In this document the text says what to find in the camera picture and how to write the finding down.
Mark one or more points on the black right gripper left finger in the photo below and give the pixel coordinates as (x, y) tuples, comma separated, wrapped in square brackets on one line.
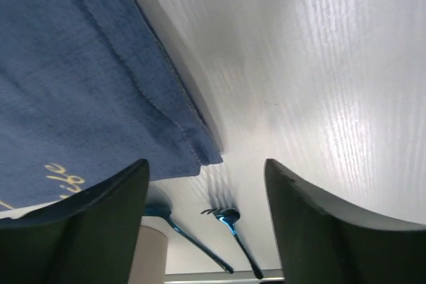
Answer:
[(89, 237)]

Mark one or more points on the beige cup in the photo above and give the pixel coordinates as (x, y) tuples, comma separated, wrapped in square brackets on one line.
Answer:
[(149, 261)]

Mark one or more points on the blue metal fork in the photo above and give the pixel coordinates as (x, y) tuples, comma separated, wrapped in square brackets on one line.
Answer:
[(229, 217)]

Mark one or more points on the aluminium frame rail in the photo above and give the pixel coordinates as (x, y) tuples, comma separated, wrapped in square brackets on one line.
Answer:
[(269, 276)]

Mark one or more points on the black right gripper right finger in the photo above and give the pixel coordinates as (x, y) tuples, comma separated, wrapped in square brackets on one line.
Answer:
[(322, 238)]

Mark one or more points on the dark blue spoon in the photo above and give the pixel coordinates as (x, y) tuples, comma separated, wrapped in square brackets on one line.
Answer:
[(164, 212)]

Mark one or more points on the blue cloth placemat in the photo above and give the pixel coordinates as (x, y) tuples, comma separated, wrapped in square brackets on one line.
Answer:
[(87, 89)]

